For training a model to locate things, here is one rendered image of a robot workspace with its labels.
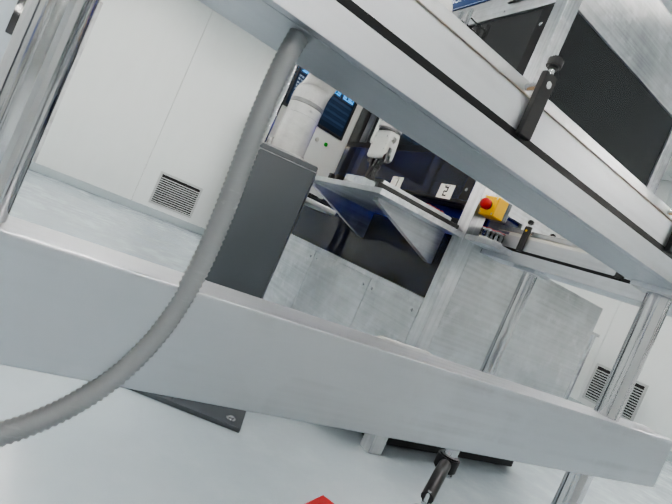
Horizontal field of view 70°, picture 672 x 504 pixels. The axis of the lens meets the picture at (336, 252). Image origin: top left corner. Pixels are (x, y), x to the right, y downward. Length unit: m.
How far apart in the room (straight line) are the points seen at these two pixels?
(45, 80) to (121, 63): 6.42
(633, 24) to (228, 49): 5.60
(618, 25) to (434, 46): 1.79
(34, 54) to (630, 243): 0.88
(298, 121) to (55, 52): 1.24
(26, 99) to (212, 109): 6.60
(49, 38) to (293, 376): 0.43
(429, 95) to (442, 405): 0.45
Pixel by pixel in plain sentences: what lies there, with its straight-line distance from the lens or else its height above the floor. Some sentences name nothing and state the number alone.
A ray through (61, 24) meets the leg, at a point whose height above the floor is 0.73.
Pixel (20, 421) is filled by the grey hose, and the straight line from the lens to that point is 0.56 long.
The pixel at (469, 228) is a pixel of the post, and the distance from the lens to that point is 1.83.
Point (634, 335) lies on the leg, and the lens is 1.21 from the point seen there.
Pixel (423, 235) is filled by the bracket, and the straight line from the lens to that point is 1.83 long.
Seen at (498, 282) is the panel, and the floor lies 0.77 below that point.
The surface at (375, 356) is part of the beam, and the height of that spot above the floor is 0.54.
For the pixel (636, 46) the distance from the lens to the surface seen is 2.47.
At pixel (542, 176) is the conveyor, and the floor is 0.86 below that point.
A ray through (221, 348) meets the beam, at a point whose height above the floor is 0.50.
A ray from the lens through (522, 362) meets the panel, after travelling 2.28.
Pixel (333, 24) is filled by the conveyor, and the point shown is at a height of 0.86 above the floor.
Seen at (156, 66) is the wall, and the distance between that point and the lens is 6.98.
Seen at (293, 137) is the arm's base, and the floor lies 0.92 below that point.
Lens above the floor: 0.65
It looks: 1 degrees down
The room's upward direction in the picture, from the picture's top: 24 degrees clockwise
